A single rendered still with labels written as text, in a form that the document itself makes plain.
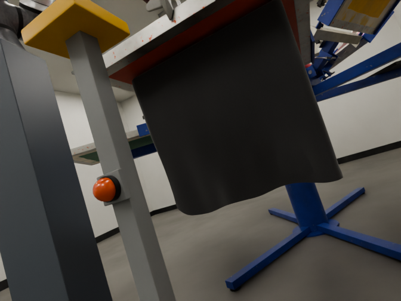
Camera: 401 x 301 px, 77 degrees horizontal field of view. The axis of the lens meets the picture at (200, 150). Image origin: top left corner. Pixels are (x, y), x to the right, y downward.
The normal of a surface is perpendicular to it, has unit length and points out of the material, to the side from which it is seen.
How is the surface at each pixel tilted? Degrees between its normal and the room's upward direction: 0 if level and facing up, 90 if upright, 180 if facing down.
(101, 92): 90
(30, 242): 90
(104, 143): 90
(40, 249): 90
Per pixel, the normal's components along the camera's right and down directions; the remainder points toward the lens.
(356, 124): -0.40, 0.05
